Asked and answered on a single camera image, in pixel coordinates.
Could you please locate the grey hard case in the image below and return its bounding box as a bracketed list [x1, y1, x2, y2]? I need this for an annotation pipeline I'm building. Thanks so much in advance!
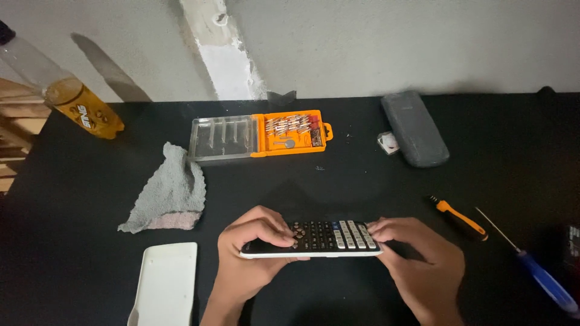
[381, 91, 450, 168]

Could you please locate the plastic bottle with yellow label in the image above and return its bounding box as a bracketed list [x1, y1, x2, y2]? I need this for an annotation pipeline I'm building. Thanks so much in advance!
[0, 20, 125, 140]

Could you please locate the wooden slatted furniture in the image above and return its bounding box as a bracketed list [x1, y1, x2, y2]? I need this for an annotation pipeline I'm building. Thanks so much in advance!
[0, 77, 51, 195]

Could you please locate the grey cloth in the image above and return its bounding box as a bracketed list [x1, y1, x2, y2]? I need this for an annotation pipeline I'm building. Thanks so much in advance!
[118, 142, 207, 234]

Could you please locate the orange black screwdriver handle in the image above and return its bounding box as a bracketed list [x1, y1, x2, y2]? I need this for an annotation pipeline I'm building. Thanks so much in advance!
[427, 195, 489, 242]

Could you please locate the person's left hand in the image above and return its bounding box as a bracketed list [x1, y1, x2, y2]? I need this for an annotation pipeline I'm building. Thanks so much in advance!
[217, 205, 311, 308]

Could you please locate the black scientific calculator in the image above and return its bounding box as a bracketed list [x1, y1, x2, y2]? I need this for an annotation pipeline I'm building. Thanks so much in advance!
[239, 220, 384, 260]

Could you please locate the orange screwdriver bit case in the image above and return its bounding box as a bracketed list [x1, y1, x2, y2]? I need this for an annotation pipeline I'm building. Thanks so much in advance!
[188, 110, 334, 162]

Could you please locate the blue handled screwdriver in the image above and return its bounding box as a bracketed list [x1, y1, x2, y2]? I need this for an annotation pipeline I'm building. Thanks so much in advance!
[474, 207, 580, 318]

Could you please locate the black object with label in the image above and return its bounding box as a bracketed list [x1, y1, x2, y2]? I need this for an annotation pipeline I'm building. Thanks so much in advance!
[564, 224, 580, 272]

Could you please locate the person's right hand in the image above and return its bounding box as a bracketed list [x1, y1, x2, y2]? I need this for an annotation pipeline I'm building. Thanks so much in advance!
[365, 217, 466, 323]

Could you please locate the set of screwdriver bits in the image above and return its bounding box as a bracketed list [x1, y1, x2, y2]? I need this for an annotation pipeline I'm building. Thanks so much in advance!
[265, 114, 313, 136]

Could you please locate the white calculator back cover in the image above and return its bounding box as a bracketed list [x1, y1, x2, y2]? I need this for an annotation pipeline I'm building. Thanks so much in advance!
[127, 242, 198, 326]

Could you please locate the small white packet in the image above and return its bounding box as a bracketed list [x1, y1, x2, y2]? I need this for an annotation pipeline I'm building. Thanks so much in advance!
[377, 131, 400, 155]

